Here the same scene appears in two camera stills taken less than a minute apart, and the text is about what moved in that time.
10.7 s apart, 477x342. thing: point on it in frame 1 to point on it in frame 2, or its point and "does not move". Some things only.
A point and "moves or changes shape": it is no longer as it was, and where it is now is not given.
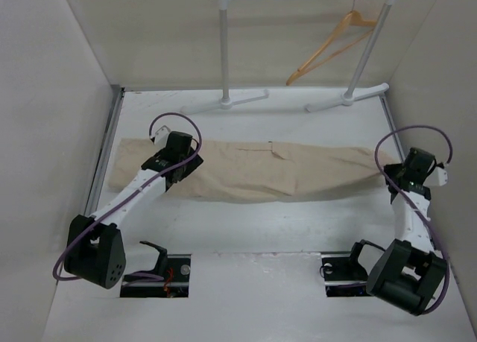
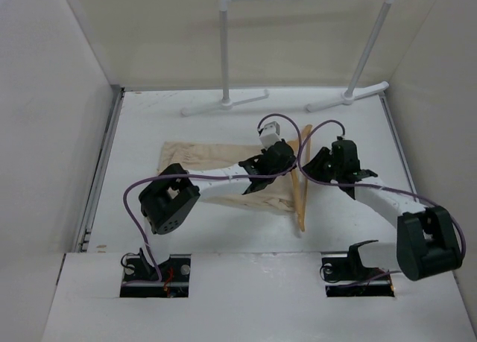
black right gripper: (390, 168) to (315, 163)
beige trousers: (266, 171) moves or changes shape
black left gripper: (193, 165) to (291, 162)
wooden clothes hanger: (354, 18) to (302, 207)
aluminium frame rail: (106, 153) does not move
